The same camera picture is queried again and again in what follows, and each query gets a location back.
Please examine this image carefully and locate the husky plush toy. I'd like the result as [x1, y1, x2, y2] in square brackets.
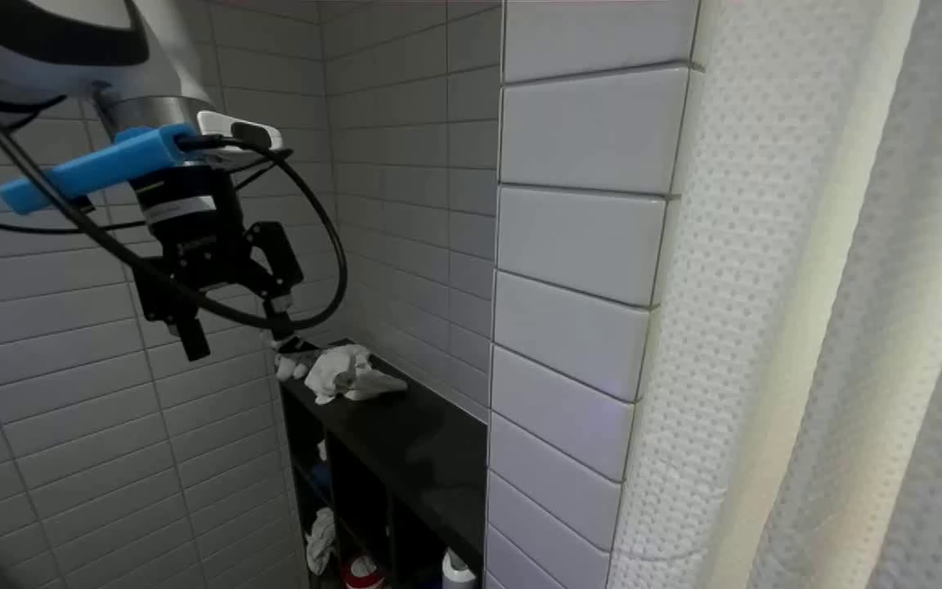
[274, 340, 316, 382]

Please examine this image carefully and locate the white shower curtain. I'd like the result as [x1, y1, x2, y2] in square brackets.
[607, 0, 942, 589]

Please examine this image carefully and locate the black shelf unit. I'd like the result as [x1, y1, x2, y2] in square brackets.
[277, 364, 488, 589]

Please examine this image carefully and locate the red white item in shelf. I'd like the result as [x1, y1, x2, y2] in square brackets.
[342, 555, 383, 589]

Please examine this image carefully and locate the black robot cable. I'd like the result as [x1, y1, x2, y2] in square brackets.
[0, 63, 350, 333]

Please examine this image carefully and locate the white cloth in shelf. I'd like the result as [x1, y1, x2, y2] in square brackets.
[305, 508, 337, 577]

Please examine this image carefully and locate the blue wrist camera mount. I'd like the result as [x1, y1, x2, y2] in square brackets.
[45, 124, 197, 200]

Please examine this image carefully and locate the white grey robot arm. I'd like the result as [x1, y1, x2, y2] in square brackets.
[0, 0, 301, 360]

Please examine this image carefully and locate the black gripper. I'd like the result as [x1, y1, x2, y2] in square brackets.
[134, 167, 305, 360]

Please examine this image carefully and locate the white towel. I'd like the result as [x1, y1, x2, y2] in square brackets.
[305, 343, 404, 405]

